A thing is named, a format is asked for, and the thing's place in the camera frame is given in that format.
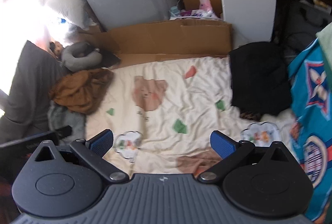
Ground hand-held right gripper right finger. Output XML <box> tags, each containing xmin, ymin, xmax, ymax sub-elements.
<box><xmin>198</xmin><ymin>130</ymin><xmax>289</xmax><ymax>183</ymax></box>

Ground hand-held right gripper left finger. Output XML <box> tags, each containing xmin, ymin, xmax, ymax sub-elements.
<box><xmin>34</xmin><ymin>129</ymin><xmax>129</xmax><ymax>183</ymax></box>

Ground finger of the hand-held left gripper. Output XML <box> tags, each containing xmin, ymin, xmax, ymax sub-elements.
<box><xmin>53</xmin><ymin>125</ymin><xmax>72</xmax><ymax>140</ymax></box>

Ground brown printed t-shirt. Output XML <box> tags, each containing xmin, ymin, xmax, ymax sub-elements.
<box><xmin>49</xmin><ymin>68</ymin><xmax>115</xmax><ymax>114</ymax></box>

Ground black knit clothes pile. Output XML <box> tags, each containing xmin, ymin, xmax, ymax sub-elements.
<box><xmin>228</xmin><ymin>42</ymin><xmax>293</xmax><ymax>116</ymax></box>

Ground leopard print cloth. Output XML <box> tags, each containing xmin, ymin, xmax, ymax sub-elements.
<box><xmin>240</xmin><ymin>111</ymin><xmax>262</xmax><ymax>121</ymax></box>

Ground dark grey bed pillow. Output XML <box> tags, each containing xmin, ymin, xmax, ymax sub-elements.
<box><xmin>0</xmin><ymin>41</ymin><xmax>68</xmax><ymax>136</ymax></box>

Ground cream printed bed sheet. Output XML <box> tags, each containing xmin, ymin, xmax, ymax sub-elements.
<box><xmin>85</xmin><ymin>55</ymin><xmax>299</xmax><ymax>178</ymax></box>

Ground grey neck pillow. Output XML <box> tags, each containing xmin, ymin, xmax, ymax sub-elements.
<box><xmin>61</xmin><ymin>42</ymin><xmax>103</xmax><ymax>71</ymax></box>

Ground black garment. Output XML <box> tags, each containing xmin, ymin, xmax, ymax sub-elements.
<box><xmin>99</xmin><ymin>49</ymin><xmax>121</xmax><ymax>67</ymax></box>

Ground teal printed blanket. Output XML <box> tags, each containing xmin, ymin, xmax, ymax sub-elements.
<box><xmin>288</xmin><ymin>37</ymin><xmax>332</xmax><ymax>222</ymax></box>

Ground flat cardboard sheet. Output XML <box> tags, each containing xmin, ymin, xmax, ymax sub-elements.
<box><xmin>79</xmin><ymin>19</ymin><xmax>233</xmax><ymax>69</ymax></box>

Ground colourful packets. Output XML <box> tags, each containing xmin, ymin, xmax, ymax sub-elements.
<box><xmin>179</xmin><ymin>9</ymin><xmax>217</xmax><ymax>19</ymax></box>

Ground pink plush toy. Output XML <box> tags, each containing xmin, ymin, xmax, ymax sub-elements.
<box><xmin>199</xmin><ymin>0</ymin><xmax>213</xmax><ymax>13</ymax></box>

